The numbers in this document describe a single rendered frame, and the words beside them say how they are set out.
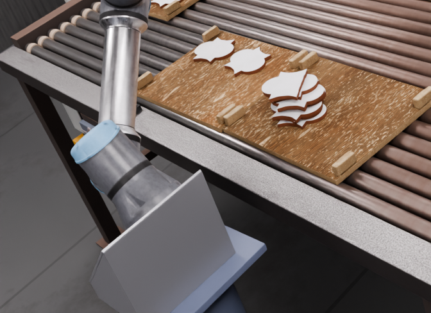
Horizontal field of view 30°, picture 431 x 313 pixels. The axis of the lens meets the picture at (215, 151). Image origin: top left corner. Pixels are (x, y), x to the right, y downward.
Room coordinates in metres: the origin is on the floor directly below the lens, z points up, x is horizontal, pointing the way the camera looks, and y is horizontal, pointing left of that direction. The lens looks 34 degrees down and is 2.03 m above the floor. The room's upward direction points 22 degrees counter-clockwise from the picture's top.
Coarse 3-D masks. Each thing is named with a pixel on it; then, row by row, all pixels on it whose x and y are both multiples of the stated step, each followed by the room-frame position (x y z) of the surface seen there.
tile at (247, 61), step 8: (232, 56) 2.03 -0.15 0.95; (240, 56) 2.02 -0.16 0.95; (248, 56) 2.00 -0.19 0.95; (256, 56) 1.98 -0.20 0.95; (264, 56) 1.96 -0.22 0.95; (232, 64) 1.99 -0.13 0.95; (240, 64) 1.98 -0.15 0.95; (248, 64) 1.96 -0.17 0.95; (256, 64) 1.94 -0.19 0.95; (264, 64) 1.93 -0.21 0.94; (240, 72) 1.94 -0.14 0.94; (248, 72) 1.92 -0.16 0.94; (256, 72) 1.92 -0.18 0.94
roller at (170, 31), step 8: (96, 8) 2.85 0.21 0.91; (152, 24) 2.52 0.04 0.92; (160, 24) 2.49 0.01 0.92; (160, 32) 2.46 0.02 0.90; (168, 32) 2.42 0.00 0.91; (176, 32) 2.39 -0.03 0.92; (184, 32) 2.36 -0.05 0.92; (184, 40) 2.34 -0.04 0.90; (192, 40) 2.30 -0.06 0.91; (200, 40) 2.27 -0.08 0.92; (424, 120) 1.48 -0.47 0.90
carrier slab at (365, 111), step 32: (320, 64) 1.83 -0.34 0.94; (352, 96) 1.63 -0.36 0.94; (384, 96) 1.58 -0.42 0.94; (224, 128) 1.71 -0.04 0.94; (256, 128) 1.66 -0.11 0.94; (288, 128) 1.61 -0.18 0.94; (320, 128) 1.56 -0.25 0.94; (352, 128) 1.51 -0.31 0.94; (384, 128) 1.46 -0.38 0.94; (288, 160) 1.50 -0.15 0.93; (320, 160) 1.44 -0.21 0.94
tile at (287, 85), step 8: (280, 72) 1.73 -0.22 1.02; (296, 72) 1.70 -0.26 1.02; (304, 72) 1.69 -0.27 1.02; (272, 80) 1.71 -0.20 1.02; (280, 80) 1.70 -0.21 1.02; (288, 80) 1.68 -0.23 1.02; (296, 80) 1.67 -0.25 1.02; (304, 80) 1.67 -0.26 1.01; (264, 88) 1.69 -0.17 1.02; (272, 88) 1.68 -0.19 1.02; (280, 88) 1.66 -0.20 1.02; (288, 88) 1.65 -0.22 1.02; (296, 88) 1.64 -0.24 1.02; (272, 96) 1.64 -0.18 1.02; (280, 96) 1.63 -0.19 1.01; (288, 96) 1.62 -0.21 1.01; (296, 96) 1.60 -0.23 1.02
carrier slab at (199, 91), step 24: (240, 48) 2.09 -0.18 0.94; (264, 48) 2.03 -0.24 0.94; (168, 72) 2.11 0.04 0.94; (192, 72) 2.05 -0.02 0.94; (216, 72) 2.00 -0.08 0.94; (264, 72) 1.90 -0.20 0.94; (288, 72) 1.85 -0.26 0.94; (144, 96) 2.03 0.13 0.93; (168, 96) 1.98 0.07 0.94; (192, 96) 1.93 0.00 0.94; (216, 96) 1.88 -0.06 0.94; (240, 96) 1.83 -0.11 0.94; (192, 120) 1.83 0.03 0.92; (216, 120) 1.77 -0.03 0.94
